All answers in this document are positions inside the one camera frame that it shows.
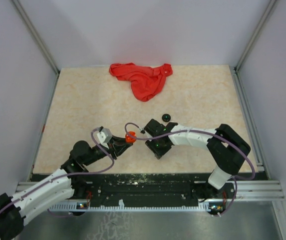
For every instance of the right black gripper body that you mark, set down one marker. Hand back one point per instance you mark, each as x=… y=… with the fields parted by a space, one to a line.
x=157 y=147

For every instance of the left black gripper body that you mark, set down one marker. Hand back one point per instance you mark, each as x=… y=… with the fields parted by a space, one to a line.
x=112 y=149

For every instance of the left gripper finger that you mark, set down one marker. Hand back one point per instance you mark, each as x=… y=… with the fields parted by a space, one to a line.
x=118 y=140
x=122 y=147

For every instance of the black earbud charging case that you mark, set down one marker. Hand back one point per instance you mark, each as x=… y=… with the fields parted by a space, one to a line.
x=166 y=117

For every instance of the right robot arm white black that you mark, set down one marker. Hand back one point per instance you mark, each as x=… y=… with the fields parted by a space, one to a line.
x=227 y=148

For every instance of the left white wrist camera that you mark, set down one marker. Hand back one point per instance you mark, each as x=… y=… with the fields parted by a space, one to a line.
x=104 y=135

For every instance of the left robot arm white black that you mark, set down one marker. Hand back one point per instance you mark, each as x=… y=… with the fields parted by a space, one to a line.
x=17 y=210

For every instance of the red crumpled cloth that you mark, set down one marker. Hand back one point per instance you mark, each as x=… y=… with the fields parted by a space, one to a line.
x=146 y=82

